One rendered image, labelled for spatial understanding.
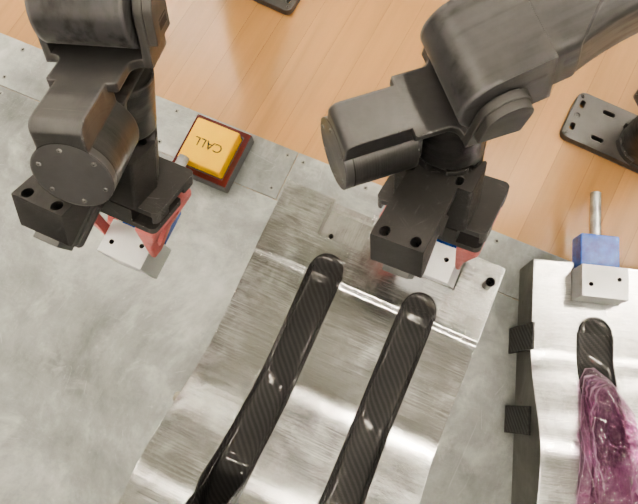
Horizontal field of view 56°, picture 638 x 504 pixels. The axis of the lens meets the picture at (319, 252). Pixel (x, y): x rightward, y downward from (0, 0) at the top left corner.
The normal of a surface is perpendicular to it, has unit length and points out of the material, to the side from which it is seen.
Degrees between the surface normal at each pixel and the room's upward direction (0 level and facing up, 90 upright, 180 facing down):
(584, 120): 0
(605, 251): 0
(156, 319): 0
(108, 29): 73
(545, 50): 15
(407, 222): 21
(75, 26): 67
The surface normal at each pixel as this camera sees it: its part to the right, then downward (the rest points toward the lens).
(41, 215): -0.37, 0.67
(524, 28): -0.27, -0.16
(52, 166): -0.11, 0.75
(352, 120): 0.04, -0.28
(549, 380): 0.02, -0.64
